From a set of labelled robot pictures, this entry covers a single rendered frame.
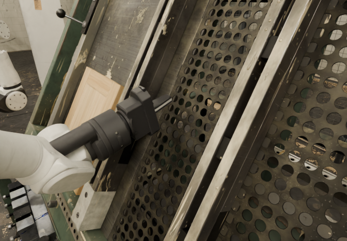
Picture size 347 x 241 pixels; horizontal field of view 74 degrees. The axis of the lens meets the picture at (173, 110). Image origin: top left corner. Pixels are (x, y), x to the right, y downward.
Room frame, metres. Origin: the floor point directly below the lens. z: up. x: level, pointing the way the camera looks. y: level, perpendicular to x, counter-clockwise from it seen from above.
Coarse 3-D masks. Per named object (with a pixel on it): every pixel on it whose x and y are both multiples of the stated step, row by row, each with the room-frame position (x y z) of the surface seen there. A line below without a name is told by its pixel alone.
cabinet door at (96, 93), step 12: (84, 72) 0.95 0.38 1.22; (96, 72) 0.88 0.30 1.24; (84, 84) 0.90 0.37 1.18; (96, 84) 0.83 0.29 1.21; (108, 84) 0.77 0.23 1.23; (84, 96) 0.87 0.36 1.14; (96, 96) 0.80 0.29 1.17; (108, 96) 0.74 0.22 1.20; (120, 96) 0.71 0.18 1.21; (72, 108) 0.88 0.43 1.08; (84, 108) 0.82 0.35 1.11; (96, 108) 0.76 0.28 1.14; (108, 108) 0.70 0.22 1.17; (72, 120) 0.84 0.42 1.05; (84, 120) 0.78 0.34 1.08
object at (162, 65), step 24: (168, 0) 0.68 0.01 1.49; (192, 0) 0.68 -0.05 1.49; (168, 24) 0.63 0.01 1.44; (144, 48) 0.63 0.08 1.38; (168, 48) 0.63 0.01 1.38; (144, 72) 0.58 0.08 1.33; (96, 168) 0.51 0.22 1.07; (120, 168) 0.52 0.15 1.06; (96, 192) 0.47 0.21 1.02; (72, 216) 0.47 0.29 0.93; (96, 216) 0.46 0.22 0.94
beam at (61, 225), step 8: (32, 128) 1.03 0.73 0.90; (40, 128) 1.05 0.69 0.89; (64, 192) 0.59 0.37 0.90; (72, 192) 0.60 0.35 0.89; (48, 200) 0.63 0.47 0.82; (72, 200) 0.56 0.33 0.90; (56, 208) 0.57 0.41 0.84; (72, 208) 0.52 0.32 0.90; (56, 216) 0.55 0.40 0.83; (64, 216) 0.53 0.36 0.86; (56, 224) 0.53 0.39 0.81; (64, 224) 0.51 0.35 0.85; (64, 232) 0.49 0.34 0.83; (88, 232) 0.44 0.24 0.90; (96, 232) 0.45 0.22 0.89; (64, 240) 0.47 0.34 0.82; (72, 240) 0.45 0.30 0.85; (88, 240) 0.41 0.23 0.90; (96, 240) 0.42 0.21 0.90; (104, 240) 0.43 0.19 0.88
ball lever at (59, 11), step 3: (57, 9) 1.06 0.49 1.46; (60, 9) 1.06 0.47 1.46; (57, 12) 1.05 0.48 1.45; (60, 12) 1.05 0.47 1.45; (63, 12) 1.06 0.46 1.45; (57, 15) 1.05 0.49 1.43; (60, 15) 1.05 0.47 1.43; (63, 15) 1.06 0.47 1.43; (66, 15) 1.06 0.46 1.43; (69, 18) 1.07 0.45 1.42; (72, 18) 1.07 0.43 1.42; (75, 21) 1.07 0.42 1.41; (78, 21) 1.07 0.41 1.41; (84, 21) 1.07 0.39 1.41; (84, 24) 1.06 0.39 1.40
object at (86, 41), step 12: (108, 0) 1.12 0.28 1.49; (96, 12) 1.08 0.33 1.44; (96, 24) 1.08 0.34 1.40; (84, 36) 1.05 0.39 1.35; (84, 48) 1.04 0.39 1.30; (72, 60) 1.04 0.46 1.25; (84, 60) 1.03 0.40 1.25; (72, 72) 0.99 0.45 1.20; (72, 84) 0.99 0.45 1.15; (60, 96) 0.97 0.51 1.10; (60, 108) 0.94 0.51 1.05; (60, 120) 0.94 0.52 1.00
